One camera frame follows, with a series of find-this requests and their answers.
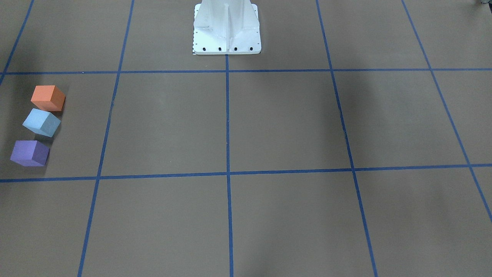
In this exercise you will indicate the light blue foam block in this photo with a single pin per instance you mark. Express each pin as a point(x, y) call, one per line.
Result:
point(41, 122)

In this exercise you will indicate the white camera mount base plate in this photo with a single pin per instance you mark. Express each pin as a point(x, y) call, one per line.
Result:
point(246, 42)

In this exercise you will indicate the orange foam block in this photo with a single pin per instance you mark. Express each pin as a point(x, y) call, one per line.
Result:
point(48, 98)

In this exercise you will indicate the purple foam block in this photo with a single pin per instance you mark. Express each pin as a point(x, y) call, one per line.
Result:
point(30, 153)

